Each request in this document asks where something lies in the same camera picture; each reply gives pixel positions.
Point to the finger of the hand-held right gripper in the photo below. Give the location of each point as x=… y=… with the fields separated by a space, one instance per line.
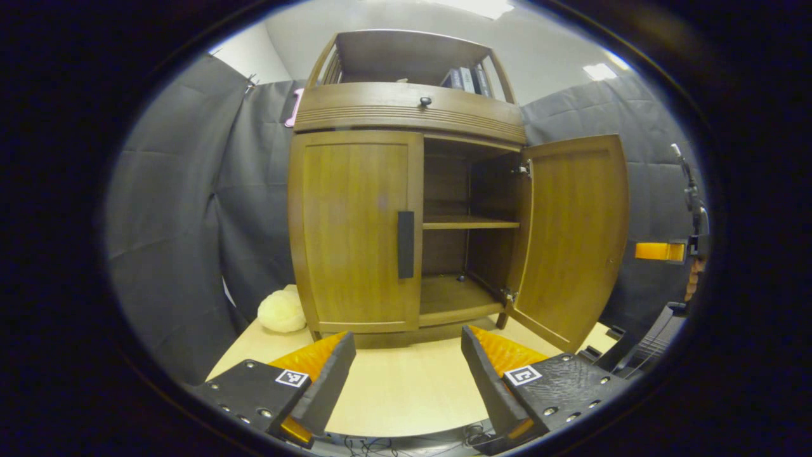
x=660 y=251

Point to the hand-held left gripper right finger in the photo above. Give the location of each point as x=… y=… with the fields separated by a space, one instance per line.
x=485 y=381

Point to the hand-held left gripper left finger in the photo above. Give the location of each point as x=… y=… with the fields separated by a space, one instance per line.
x=330 y=387

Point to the wooden shoe cabinet door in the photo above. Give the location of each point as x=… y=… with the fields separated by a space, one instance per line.
x=571 y=235
x=355 y=235

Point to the wooden double-door shoe cabinet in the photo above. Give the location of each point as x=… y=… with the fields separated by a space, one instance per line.
x=469 y=222

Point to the wooden cabinet drawer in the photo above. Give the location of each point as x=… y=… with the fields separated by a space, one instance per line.
x=380 y=111

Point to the cream fluffy ball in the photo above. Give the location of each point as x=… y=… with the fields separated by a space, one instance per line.
x=282 y=311

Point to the small ceiling light panel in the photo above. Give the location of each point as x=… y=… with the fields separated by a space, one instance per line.
x=599 y=71

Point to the black backdrop cloth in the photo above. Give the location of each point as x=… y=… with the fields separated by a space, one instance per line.
x=165 y=222

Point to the large ceiling light panel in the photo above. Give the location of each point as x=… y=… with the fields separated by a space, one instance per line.
x=476 y=6

